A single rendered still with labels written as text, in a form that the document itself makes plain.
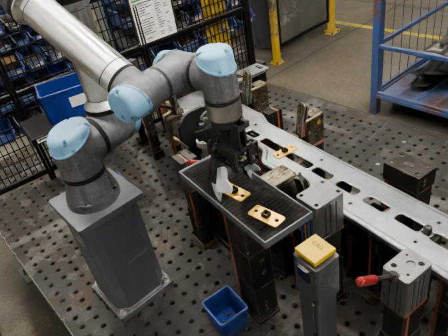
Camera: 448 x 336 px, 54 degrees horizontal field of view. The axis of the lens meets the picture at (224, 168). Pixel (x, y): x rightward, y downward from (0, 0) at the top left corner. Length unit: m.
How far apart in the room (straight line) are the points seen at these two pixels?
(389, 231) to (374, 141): 0.92
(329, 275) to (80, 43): 0.68
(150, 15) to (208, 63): 1.37
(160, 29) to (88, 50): 1.35
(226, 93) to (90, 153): 0.46
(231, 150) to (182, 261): 0.73
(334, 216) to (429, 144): 0.98
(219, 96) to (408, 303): 0.60
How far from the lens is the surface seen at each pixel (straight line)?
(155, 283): 1.50
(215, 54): 0.87
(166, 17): 2.26
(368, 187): 1.33
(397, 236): 1.19
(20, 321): 2.72
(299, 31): 4.90
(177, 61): 0.94
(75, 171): 1.21
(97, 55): 0.92
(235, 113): 0.92
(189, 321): 1.44
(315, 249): 0.93
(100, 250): 1.32
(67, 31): 0.96
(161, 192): 1.93
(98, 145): 1.21
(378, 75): 3.51
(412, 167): 1.37
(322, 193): 1.14
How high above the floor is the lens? 1.84
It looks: 35 degrees down
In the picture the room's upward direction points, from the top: 11 degrees counter-clockwise
